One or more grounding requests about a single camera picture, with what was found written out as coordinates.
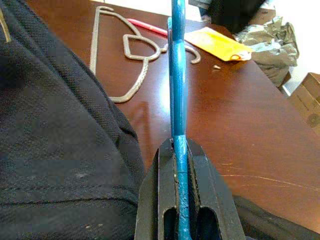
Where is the yellow packet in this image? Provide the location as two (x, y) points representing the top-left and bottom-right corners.
(183, 27), (255, 62)

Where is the blue plastic hanger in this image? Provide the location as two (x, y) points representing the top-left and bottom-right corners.
(166, 0), (195, 240)

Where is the black garment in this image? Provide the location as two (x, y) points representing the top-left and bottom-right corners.
(0, 0), (320, 240)

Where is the black object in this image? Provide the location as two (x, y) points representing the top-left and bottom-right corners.
(207, 0), (263, 33)

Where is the grey crumpled plastic bag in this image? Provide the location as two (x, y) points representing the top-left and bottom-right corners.
(233, 16), (300, 87)

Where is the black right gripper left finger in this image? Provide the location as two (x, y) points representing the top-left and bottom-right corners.
(134, 138), (180, 240)

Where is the grey metal hanger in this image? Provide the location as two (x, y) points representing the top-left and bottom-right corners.
(89, 6), (202, 104)

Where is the red pen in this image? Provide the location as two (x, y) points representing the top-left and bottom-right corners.
(126, 17), (169, 36)

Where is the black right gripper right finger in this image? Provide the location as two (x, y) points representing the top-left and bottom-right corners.
(186, 138), (247, 240)

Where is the brown cardboard box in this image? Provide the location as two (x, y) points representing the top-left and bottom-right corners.
(287, 72), (320, 131)

